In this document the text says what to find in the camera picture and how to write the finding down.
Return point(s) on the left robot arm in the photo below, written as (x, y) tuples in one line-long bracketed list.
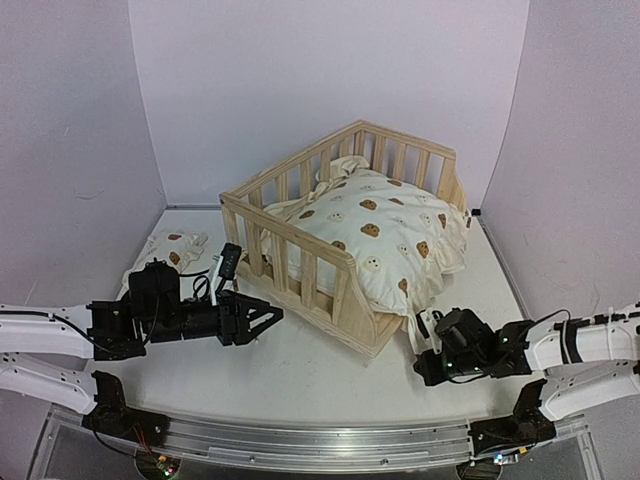
[(152, 310)]

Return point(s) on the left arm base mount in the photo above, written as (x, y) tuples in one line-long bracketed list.
[(112, 416)]

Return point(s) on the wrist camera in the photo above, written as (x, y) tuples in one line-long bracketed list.
[(225, 269), (428, 320)]

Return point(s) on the aluminium front rail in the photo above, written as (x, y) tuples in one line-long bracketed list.
[(307, 448)]

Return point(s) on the wooden pet bed frame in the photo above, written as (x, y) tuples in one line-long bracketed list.
[(423, 163)]

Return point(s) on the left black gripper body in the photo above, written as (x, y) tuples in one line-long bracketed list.
[(223, 330)]

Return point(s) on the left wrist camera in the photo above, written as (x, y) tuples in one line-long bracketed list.
[(225, 269)]

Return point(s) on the bear print cushion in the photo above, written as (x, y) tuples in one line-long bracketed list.
[(404, 241)]

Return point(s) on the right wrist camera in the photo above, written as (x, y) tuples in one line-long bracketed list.
[(428, 320)]

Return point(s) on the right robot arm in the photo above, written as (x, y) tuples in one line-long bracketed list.
[(586, 362)]

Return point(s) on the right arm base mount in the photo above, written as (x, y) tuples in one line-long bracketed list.
[(526, 426)]

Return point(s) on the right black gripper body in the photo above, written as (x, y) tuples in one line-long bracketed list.
[(466, 365)]

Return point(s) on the small bear print pillow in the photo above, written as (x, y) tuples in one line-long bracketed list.
[(178, 248)]

